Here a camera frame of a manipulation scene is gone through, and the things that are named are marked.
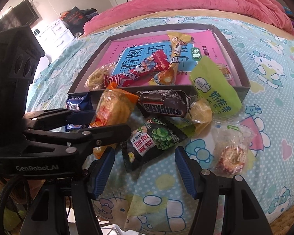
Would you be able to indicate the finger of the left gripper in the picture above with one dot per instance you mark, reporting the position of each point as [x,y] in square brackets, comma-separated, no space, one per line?
[45,143]
[55,118]

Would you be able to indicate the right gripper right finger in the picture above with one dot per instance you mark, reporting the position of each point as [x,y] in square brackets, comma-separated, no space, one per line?
[242,212]

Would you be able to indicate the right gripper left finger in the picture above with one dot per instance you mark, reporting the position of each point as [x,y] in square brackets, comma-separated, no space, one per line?
[48,214]

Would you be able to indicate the blue Oreo cookie pack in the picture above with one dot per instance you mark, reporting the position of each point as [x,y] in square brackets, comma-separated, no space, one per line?
[78,103]

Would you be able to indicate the orange biscuit pack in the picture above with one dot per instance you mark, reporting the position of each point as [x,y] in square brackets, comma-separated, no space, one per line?
[115,107]

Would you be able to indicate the clear meat floss cake pack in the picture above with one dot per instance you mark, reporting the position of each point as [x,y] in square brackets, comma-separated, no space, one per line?
[99,78]

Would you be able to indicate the clear candied hawthorn pack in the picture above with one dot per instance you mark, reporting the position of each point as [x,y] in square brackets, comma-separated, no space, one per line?
[231,147]

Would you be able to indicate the black green pea snack pack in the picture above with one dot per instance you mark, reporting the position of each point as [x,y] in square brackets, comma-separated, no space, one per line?
[153,138]

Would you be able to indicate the brown Snickers bar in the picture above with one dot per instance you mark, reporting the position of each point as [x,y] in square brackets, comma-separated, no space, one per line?
[172,103]

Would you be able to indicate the clear yellow pastry pack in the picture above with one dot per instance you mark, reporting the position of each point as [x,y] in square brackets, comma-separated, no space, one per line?
[196,120]

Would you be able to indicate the yellow bread snack pack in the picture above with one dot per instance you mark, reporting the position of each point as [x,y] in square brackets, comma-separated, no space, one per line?
[172,58]

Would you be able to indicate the red Alpenliebe candy pack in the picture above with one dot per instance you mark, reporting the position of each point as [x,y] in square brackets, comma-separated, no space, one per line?
[156,62]

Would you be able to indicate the green milk snack pack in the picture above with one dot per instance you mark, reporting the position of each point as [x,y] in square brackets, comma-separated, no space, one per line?
[213,87]

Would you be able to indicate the small yellow cake pack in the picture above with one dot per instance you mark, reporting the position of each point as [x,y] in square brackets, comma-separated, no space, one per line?
[225,71]

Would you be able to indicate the brown fuzzy rug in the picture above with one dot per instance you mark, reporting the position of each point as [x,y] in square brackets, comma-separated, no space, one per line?
[282,224]

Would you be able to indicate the white drawer cabinet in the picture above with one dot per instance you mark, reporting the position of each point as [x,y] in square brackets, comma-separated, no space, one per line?
[53,38]

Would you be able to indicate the black shopping bag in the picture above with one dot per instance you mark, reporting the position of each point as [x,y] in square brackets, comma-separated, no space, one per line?
[75,20]

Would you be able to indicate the folded dark clothes pile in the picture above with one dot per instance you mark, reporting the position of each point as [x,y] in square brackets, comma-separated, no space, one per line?
[89,13]

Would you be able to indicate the Hello Kitty blue sheet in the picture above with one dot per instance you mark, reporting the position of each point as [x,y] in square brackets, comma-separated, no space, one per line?
[153,199]

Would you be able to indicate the dark cardboard tray box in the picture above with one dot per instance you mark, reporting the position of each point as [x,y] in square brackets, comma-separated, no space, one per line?
[134,58]

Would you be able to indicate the tan bed cover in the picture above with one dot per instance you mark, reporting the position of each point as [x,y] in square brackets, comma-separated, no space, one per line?
[186,14]

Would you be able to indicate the pink quilt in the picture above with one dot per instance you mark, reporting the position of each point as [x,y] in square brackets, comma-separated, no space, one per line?
[267,11]

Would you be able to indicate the wall mounted television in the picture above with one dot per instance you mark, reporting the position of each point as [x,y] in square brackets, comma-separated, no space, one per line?
[21,15]

